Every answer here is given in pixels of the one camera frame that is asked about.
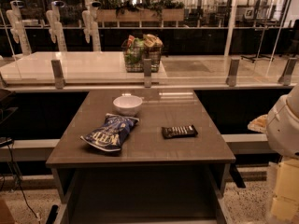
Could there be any dark equipment at left edge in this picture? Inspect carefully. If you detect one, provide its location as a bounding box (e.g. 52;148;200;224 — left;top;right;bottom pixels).
0;89;19;148

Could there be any brown drawer cabinet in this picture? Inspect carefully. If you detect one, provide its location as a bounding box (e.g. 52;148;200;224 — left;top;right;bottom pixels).
45;89;236;224

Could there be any wire basket of snacks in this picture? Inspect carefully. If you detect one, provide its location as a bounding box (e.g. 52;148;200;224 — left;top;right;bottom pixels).
121;34;164;73

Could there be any open top drawer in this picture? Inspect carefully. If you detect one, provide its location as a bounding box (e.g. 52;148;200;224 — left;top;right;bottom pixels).
54;165;233;224

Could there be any metal glass clamp centre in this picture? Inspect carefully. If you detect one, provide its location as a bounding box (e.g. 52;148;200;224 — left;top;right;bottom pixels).
144;59;151;88

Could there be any metal glass clamp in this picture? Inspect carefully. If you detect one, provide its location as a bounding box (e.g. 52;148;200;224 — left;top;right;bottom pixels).
144;59;151;88
226;59;239;87
51;60;65;89
278;58;297;86

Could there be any metal glass clamp far right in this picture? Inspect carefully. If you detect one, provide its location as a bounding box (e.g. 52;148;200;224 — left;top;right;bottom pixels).
278;58;297;86

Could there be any white robot arm middle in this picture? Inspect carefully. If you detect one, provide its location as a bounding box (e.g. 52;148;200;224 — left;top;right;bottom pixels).
46;1;67;51

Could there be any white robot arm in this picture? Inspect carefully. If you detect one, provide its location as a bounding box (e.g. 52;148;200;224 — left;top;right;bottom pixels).
266;84;299;159

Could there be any black cable on floor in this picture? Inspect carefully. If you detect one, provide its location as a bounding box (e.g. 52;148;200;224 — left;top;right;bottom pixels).
0;143;43;222

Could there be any blue chip bag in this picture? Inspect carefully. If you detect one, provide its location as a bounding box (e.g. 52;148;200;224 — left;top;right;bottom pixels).
80;113;139;152

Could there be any white ceramic bowl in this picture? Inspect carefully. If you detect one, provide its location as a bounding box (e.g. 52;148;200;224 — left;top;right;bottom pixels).
113;95;143;117

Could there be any metal glass clamp left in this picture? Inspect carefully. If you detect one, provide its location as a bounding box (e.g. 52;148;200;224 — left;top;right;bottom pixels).
51;60;65;89

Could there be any wooden planter with plants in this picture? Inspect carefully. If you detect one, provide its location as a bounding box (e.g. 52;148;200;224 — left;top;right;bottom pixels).
92;0;184;27

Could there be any black rxbar chocolate bar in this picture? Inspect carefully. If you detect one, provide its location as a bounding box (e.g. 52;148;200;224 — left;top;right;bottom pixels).
162;125;198;139

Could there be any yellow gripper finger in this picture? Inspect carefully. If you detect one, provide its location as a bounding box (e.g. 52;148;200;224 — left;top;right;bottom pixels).
248;115;267;133
270;159;299;224

